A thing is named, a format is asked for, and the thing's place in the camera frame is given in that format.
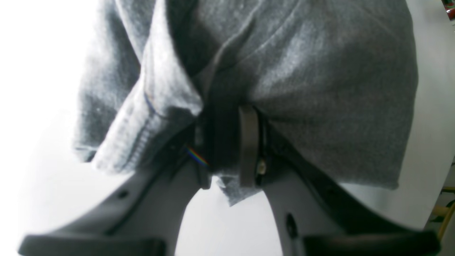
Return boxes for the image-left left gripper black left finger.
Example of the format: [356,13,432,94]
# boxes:
[18,119,211,256]

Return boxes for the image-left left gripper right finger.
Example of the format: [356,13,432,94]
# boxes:
[239,105,440,256]

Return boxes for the dark grey T-shirt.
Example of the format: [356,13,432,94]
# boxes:
[73,0,418,206]

